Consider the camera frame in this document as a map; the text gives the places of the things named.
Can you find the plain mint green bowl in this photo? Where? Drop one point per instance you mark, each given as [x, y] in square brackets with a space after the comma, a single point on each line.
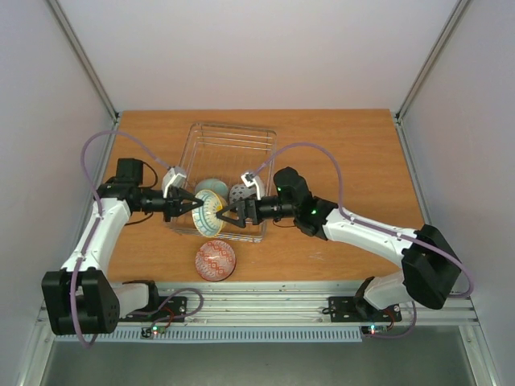
[215, 185]

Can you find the wire dish rack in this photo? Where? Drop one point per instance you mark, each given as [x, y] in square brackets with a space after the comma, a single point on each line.
[224, 152]

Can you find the aluminium rail frame front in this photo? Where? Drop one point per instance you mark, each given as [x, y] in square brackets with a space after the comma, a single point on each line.
[293, 303]

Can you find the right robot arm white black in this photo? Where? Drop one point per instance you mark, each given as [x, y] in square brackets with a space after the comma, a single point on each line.
[428, 267]

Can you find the red white patterned bowl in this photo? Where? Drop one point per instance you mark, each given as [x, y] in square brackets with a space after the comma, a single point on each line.
[239, 192]

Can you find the right controller board with leds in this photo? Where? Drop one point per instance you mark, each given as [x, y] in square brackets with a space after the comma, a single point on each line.
[375, 330]

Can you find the blue yellow patterned bowl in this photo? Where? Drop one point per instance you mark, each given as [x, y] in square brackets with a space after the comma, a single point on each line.
[204, 217]

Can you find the red geometric patterned bowl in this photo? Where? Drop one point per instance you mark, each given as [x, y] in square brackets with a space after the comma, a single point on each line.
[215, 261]

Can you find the slotted cable duct grey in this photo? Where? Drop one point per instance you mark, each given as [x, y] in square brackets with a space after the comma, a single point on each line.
[239, 334]

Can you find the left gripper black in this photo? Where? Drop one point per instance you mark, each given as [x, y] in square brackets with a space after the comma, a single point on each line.
[175, 205]

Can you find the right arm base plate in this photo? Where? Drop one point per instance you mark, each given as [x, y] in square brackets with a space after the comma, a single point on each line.
[349, 309]

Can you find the left controller board with leds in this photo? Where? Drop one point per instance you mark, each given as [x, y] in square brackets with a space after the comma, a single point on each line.
[152, 332]

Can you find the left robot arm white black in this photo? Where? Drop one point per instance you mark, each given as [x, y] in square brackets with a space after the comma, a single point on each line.
[78, 296]

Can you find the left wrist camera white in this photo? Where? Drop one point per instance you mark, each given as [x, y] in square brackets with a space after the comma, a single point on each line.
[175, 177]

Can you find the controller board with leds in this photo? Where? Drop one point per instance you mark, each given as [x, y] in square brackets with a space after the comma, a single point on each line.
[152, 332]
[375, 330]

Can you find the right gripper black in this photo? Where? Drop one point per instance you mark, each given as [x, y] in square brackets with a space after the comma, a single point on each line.
[249, 211]

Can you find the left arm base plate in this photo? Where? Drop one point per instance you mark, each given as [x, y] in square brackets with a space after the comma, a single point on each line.
[176, 307]

